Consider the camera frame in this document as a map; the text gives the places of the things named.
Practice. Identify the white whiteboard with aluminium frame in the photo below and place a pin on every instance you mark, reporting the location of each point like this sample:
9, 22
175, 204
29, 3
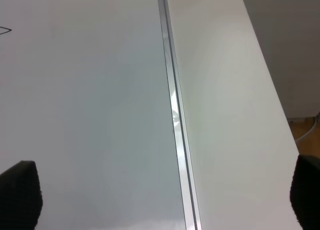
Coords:
89, 92

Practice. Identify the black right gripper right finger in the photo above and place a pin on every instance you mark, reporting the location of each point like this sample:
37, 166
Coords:
305, 192

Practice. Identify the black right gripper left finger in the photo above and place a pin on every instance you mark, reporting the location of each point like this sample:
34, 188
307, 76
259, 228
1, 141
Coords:
21, 198

